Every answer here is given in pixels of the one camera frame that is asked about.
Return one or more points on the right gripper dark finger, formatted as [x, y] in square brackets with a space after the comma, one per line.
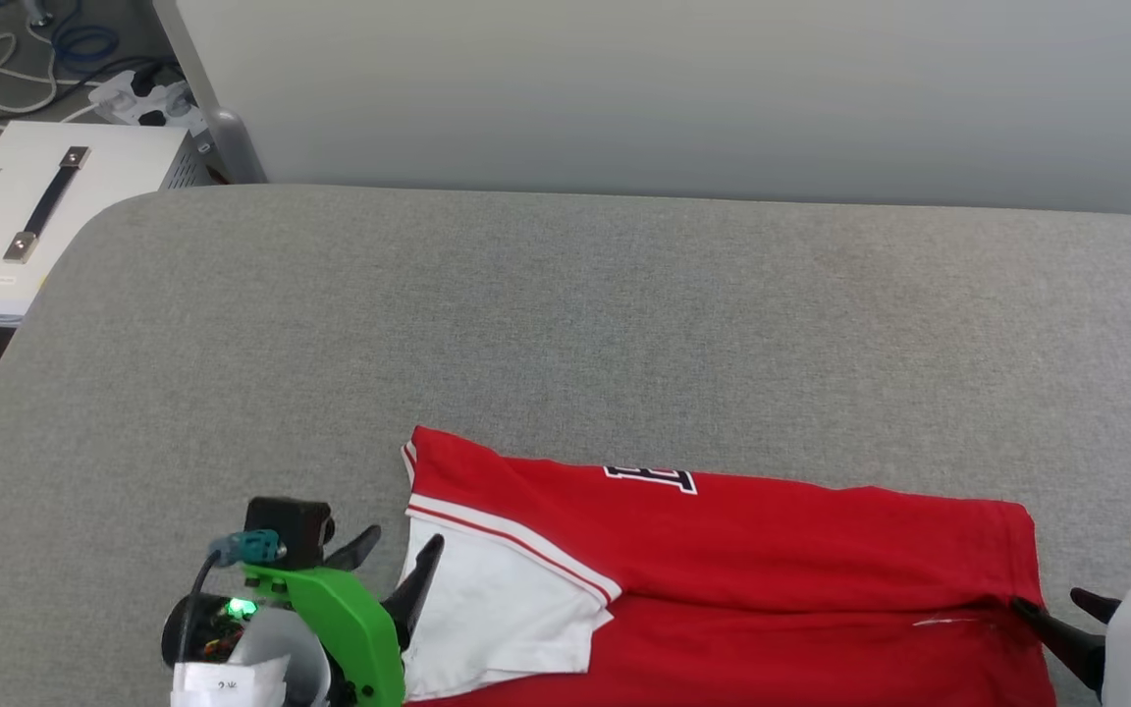
[1096, 602]
[1061, 633]

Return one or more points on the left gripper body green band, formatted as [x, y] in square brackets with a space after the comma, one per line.
[354, 628]

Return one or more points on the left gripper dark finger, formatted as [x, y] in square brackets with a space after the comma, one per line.
[418, 589]
[354, 550]

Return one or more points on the red white basketball jersey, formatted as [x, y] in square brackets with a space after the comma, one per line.
[772, 550]

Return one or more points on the white paper tape label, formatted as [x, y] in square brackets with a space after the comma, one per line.
[227, 682]

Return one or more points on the pale grey back panel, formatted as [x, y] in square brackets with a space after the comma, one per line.
[723, 98]

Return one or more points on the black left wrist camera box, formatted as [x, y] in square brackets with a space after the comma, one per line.
[286, 525]

